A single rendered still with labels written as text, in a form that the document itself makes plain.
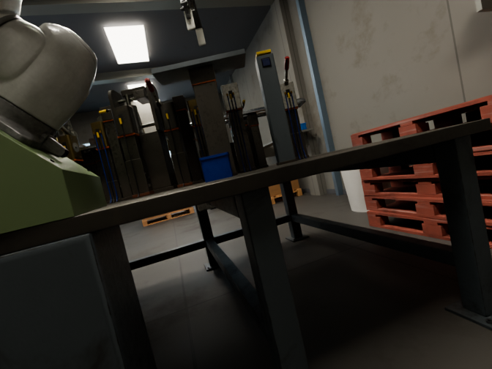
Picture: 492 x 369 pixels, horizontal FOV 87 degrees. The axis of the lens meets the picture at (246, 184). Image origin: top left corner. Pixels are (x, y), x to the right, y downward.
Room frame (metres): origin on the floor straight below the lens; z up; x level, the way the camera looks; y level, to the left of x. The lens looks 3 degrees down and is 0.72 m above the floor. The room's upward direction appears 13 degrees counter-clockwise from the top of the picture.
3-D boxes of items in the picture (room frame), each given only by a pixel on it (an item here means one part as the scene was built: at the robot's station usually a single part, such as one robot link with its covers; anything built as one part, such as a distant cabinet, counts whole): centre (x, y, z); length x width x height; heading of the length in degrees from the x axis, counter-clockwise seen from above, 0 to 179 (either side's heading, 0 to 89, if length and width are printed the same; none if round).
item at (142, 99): (1.22, 0.41, 0.95); 0.18 x 0.13 x 0.49; 91
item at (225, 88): (1.25, -0.02, 0.90); 0.13 x 0.08 x 0.41; 1
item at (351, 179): (2.81, -1.30, 0.33); 0.56 x 0.53 x 0.65; 16
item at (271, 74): (1.10, -0.19, 0.92); 0.08 x 0.08 x 0.44; 1
